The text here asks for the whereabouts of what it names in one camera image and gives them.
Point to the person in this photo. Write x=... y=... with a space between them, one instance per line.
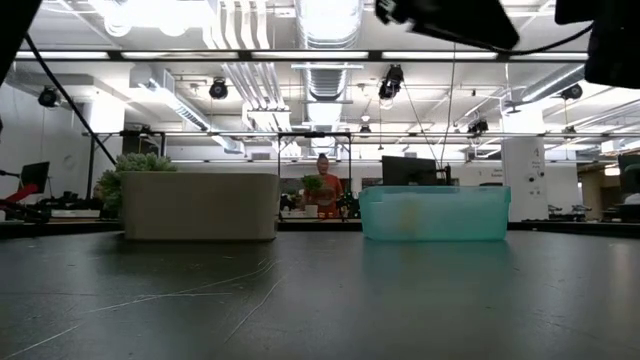
x=322 y=162

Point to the red background robot part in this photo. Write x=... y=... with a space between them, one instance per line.
x=22 y=194

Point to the black metal frame stand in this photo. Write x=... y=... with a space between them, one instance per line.
x=315 y=134

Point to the dark background monitor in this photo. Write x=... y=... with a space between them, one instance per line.
x=630 y=172

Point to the black workbench frame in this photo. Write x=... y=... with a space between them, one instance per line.
x=92 y=165

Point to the beige plastic bin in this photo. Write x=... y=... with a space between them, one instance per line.
x=200 y=210

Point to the small potted green plant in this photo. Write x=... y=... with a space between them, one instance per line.
x=312 y=182

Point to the silver ceiling air duct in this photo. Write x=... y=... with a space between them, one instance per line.
x=327 y=25

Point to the tilted black background monitor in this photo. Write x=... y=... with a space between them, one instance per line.
x=36 y=175

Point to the white square column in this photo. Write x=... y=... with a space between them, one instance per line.
x=522 y=175

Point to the black computer monitor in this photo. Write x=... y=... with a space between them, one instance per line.
x=410 y=170

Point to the bushy green plant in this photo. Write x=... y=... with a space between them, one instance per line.
x=145 y=162

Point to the teal translucent plastic bin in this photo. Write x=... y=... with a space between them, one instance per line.
x=435 y=215

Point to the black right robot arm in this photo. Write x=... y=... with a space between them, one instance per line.
x=615 y=50

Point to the small decorated green tree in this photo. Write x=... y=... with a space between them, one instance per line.
x=348 y=206

